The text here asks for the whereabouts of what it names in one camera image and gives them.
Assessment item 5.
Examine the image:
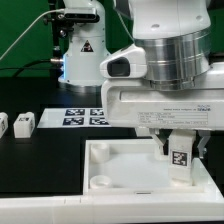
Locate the white marker sheet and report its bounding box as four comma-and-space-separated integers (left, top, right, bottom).
38, 108, 109, 128

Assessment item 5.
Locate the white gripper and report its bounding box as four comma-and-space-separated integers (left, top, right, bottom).
101, 65, 224, 160

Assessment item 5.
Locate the white cable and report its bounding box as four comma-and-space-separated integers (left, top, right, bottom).
0, 9, 66, 62

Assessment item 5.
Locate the white L-shaped obstacle fence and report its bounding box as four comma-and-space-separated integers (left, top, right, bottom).
0, 194, 224, 224

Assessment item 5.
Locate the black cable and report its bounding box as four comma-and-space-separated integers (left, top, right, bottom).
0, 59, 54, 78

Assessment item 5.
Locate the white square tabletop part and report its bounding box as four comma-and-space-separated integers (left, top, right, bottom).
83, 139, 224, 203

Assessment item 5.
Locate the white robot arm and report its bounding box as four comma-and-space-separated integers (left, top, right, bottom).
59, 0, 224, 150

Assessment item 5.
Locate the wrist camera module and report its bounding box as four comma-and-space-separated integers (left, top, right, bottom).
100, 44, 147, 79

